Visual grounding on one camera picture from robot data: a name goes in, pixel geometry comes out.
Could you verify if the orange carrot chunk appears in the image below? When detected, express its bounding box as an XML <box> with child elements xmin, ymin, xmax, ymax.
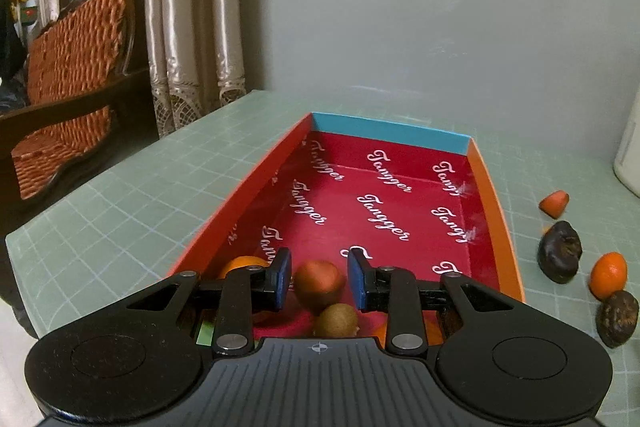
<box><xmin>538</xmin><ymin>190</ymin><xmax>571</xmax><ymax>217</ymax></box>

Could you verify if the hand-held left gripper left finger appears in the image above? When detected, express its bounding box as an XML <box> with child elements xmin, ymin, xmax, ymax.
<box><xmin>125</xmin><ymin>248</ymin><xmax>293</xmax><ymax>358</ymax></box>

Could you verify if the cream thermos jug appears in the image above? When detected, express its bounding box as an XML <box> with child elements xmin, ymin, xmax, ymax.
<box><xmin>613</xmin><ymin>92</ymin><xmax>640</xmax><ymax>198</ymax></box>

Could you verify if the dark mangosteen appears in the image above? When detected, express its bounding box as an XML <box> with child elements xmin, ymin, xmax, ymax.
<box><xmin>537</xmin><ymin>220</ymin><xmax>584</xmax><ymax>285</ymax></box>
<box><xmin>596</xmin><ymin>290</ymin><xmax>640</xmax><ymax>349</ymax></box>

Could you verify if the colourful cardboard box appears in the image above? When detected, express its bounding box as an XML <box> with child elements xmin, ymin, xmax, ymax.
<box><xmin>167</xmin><ymin>111</ymin><xmax>527</xmax><ymax>353</ymax></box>

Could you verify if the brown round fruit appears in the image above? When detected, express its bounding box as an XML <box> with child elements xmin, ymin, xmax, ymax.
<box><xmin>292</xmin><ymin>259</ymin><xmax>347</xmax><ymax>314</ymax></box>

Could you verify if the green grid table mat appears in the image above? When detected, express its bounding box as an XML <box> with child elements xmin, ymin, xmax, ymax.
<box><xmin>5</xmin><ymin>89</ymin><xmax>640</xmax><ymax>427</ymax></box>

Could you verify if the wicker wooden bench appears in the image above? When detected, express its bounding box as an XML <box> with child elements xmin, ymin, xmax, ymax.
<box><xmin>0</xmin><ymin>0</ymin><xmax>161</xmax><ymax>338</ymax></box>

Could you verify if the green-brown kiwi fruit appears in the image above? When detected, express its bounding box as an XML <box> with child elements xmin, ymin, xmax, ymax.
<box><xmin>313</xmin><ymin>303</ymin><xmax>361</xmax><ymax>339</ymax></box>

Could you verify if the large orange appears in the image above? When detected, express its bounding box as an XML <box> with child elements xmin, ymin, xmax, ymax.
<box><xmin>218</xmin><ymin>255</ymin><xmax>271</xmax><ymax>280</ymax></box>
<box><xmin>372</xmin><ymin>317</ymin><xmax>443</xmax><ymax>350</ymax></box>

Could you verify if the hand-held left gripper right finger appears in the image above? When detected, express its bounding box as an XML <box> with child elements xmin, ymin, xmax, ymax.
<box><xmin>346</xmin><ymin>249</ymin><xmax>521</xmax><ymax>355</ymax></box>

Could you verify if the medium orange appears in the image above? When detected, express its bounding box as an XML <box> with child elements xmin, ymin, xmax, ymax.
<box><xmin>589</xmin><ymin>252</ymin><xmax>629</xmax><ymax>301</ymax></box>

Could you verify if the beige satin curtain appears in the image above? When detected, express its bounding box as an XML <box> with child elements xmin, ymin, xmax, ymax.
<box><xmin>37</xmin><ymin>0</ymin><xmax>248</xmax><ymax>138</ymax></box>

